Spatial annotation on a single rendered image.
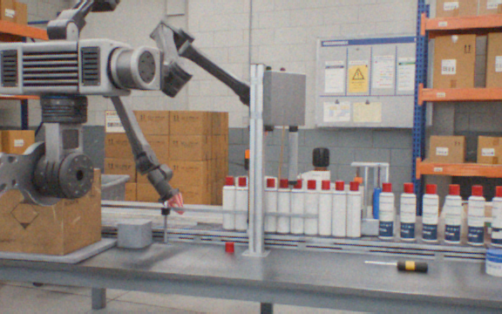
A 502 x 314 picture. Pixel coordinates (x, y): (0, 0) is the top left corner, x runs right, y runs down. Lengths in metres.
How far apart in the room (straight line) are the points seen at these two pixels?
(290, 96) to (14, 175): 0.93
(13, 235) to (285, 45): 5.13
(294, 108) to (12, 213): 1.03
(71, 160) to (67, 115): 0.13
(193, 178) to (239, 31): 2.22
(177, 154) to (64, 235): 3.73
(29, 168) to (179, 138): 3.91
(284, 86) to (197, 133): 3.63
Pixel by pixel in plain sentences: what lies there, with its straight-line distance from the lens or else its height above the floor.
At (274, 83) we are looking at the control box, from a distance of 1.93.
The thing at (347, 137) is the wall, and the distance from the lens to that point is 6.52.
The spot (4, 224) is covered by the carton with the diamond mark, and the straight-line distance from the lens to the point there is 2.09.
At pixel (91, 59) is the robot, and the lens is 1.66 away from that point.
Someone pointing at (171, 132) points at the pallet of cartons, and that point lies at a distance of 5.64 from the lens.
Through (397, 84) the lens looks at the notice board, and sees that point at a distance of 6.31.
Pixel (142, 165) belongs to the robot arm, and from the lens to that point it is 2.25.
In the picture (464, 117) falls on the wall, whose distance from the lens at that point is 6.38.
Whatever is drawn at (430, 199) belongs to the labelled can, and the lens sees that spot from 2.05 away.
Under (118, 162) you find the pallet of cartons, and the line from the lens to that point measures 5.92.
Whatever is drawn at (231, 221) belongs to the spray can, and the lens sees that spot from 2.16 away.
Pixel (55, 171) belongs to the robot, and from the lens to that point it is 1.73.
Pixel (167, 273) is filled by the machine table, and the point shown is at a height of 0.83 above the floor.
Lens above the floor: 1.31
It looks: 4 degrees down
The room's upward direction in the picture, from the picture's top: 1 degrees clockwise
